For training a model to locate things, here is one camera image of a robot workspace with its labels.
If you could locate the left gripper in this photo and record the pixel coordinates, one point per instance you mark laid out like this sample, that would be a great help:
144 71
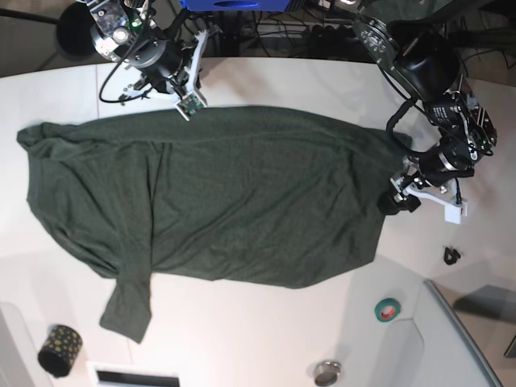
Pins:
448 159

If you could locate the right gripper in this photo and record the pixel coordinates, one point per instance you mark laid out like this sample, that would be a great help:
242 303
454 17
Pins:
159 61

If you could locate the dark green t-shirt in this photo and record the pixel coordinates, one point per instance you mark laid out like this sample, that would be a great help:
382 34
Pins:
257 194

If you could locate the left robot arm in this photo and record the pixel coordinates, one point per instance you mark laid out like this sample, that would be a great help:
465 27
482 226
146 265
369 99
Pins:
419 63

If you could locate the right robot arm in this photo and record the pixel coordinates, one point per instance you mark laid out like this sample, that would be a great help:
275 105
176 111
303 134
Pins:
125 33

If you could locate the blue box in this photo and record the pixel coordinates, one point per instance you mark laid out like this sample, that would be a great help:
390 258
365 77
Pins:
234 5

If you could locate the small black clip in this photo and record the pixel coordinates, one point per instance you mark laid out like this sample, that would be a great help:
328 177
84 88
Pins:
451 255

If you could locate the black round stand base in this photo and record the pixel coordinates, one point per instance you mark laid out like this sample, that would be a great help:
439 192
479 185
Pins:
72 35

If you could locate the green tape roll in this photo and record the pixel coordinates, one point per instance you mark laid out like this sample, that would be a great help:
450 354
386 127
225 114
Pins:
387 310

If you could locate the white power strip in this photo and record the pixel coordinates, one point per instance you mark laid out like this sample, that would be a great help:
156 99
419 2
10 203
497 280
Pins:
296 32

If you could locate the round metal tin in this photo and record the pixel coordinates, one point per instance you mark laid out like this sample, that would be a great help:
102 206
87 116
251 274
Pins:
326 373

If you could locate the black gold dotted cup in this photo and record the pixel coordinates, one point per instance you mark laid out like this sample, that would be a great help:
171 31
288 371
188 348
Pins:
60 351

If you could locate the white slotted tray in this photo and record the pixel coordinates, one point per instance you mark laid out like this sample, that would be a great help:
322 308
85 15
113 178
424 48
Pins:
105 374

